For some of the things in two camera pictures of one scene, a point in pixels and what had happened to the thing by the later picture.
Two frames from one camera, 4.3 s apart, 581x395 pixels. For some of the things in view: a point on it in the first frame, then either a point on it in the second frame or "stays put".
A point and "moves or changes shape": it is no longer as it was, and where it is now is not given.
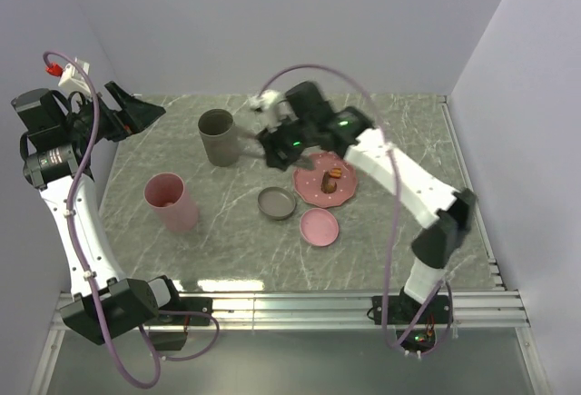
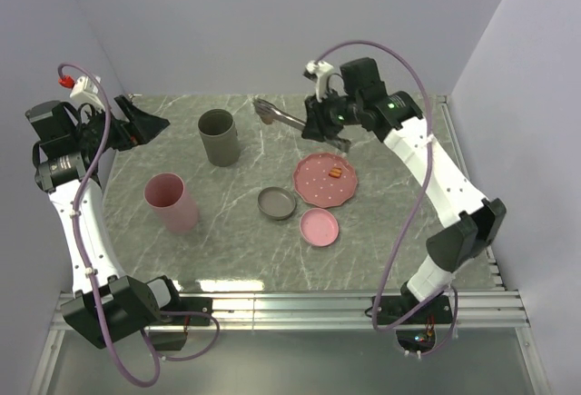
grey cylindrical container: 218,131 stays put
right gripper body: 291,139 → 329,115
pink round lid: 319,227 stays put
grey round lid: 276,202 stays put
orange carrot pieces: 336,172 stays put
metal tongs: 246,135 moves or changes shape
